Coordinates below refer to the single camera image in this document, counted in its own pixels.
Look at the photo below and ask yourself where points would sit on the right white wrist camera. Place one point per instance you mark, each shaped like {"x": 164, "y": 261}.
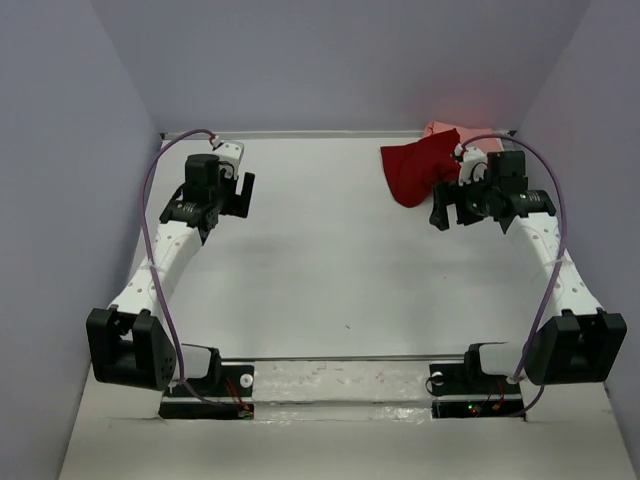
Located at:
{"x": 472, "y": 162}

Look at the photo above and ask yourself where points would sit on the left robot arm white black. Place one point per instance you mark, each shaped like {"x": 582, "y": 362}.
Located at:
{"x": 129, "y": 342}

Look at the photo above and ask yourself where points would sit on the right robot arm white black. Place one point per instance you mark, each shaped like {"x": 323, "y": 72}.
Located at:
{"x": 573, "y": 339}

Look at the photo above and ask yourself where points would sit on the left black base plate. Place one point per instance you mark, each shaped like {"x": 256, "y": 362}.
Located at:
{"x": 231, "y": 398}

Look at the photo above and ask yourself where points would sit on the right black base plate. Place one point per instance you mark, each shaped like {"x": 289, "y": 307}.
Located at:
{"x": 458, "y": 394}

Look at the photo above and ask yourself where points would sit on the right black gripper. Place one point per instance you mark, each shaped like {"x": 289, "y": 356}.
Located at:
{"x": 451, "y": 193}

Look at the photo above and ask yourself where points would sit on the red t shirt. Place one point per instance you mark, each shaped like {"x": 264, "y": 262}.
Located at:
{"x": 412, "y": 170}

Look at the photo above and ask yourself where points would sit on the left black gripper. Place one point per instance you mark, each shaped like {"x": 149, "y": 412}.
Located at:
{"x": 232, "y": 207}

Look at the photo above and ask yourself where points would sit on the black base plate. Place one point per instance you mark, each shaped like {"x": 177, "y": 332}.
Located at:
{"x": 231, "y": 398}
{"x": 458, "y": 394}

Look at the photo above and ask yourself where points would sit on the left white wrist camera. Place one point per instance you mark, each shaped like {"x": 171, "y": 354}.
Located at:
{"x": 229, "y": 155}

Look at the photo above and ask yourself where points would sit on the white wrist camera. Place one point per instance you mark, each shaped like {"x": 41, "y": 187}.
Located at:
{"x": 229, "y": 155}
{"x": 472, "y": 162}

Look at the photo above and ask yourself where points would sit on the pink t shirt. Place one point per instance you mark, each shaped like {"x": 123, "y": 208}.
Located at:
{"x": 486, "y": 144}

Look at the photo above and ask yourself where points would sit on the aluminium rail back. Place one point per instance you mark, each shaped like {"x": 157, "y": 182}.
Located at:
{"x": 317, "y": 134}

